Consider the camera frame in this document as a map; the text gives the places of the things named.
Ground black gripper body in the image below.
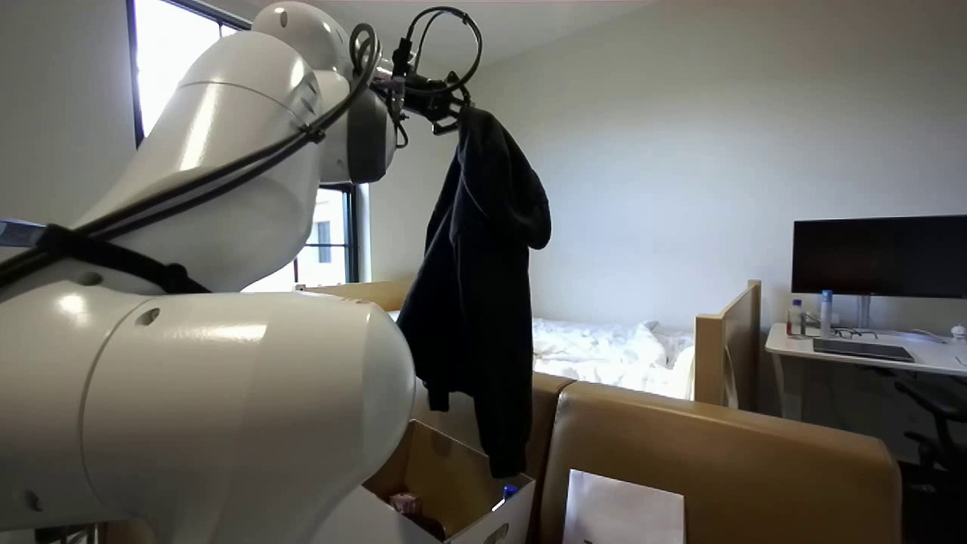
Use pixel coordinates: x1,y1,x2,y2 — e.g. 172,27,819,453
392,71,474,137

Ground black hoodie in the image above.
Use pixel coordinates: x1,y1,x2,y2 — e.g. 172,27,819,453
397,104,555,484

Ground open cardboard box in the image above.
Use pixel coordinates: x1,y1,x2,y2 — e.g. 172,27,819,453
360,413,540,544

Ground large cardboard box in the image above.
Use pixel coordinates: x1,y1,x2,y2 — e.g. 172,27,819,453
402,370,905,544

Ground wooden bed headboard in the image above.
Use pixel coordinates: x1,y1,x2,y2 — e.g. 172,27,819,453
300,279,417,318

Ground white bed sheets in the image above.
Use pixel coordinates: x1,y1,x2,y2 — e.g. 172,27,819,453
528,313,697,406

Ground small reddish item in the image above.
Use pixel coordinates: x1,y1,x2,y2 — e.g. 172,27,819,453
383,487,447,538

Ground small dark bottle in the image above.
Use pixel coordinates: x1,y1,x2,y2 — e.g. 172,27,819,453
786,294,809,341

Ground white paper sign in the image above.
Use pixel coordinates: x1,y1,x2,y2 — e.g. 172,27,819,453
563,466,688,544

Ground black computer monitor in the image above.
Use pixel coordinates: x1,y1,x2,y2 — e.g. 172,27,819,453
788,211,967,301

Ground black keyboard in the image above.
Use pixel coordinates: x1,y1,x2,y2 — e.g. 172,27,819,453
809,335,919,365

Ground white desk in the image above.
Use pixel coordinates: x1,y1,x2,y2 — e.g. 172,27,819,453
761,319,967,430

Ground black office chair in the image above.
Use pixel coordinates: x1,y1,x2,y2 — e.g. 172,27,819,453
889,371,967,490

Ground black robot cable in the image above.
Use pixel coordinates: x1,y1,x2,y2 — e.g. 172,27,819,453
0,3,487,295

